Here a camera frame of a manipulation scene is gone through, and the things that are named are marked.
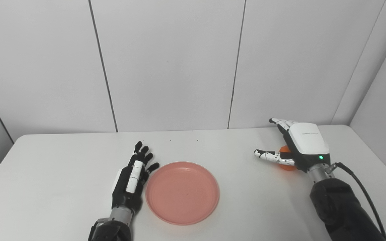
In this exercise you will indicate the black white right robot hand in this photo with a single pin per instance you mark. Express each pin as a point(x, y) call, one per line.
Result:
point(305, 144)

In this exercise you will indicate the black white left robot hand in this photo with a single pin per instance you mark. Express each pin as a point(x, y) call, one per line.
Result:
point(129, 182)

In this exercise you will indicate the orange fruit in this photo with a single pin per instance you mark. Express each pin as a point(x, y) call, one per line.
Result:
point(285, 167)

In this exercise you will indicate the pink round plate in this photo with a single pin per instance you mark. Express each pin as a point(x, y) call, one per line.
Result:
point(183, 194)

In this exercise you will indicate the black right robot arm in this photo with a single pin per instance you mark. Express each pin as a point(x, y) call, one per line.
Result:
point(340, 207)

